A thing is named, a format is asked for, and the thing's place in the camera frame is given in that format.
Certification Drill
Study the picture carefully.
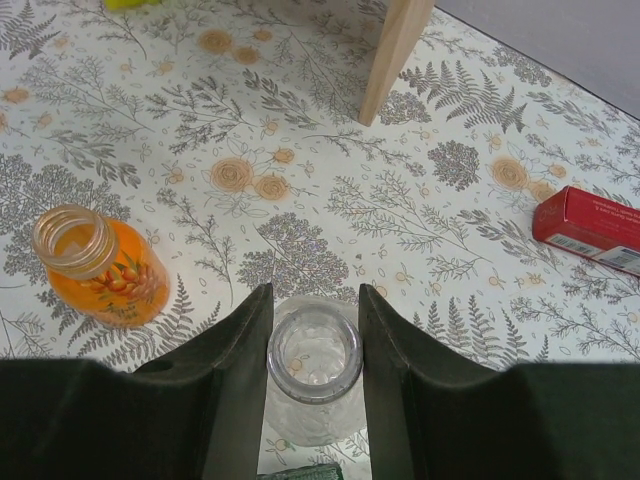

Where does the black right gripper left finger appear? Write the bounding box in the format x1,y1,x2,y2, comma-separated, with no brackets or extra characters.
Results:
1,284,274,479

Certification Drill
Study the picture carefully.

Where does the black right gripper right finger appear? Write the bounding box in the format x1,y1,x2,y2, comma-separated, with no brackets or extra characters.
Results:
358,284,639,479

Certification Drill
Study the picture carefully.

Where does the clear water bottle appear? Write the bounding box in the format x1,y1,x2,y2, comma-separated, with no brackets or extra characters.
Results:
265,296,366,447

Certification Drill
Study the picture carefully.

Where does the orange juice bottle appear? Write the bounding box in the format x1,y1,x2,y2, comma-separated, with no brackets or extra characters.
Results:
32,205,170,328

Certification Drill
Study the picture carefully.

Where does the red toothpaste box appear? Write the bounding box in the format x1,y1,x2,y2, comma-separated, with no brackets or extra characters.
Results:
532,186,639,276

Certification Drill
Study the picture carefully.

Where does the wooden shelf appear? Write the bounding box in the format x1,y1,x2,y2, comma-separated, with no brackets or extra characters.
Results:
358,0,435,126

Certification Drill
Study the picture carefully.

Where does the yellow green tube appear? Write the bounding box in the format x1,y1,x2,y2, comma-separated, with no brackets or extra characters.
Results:
104,0,162,11

